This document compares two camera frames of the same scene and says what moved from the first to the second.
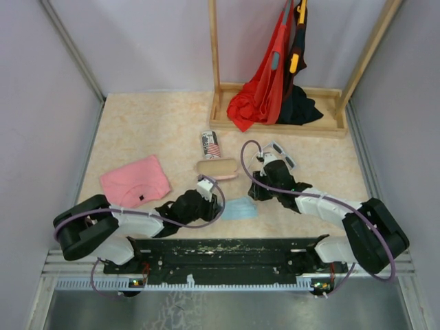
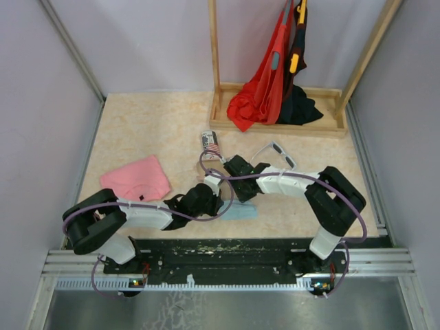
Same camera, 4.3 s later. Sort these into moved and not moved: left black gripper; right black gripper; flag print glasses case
Moved: right black gripper
Not moved: flag print glasses case; left black gripper
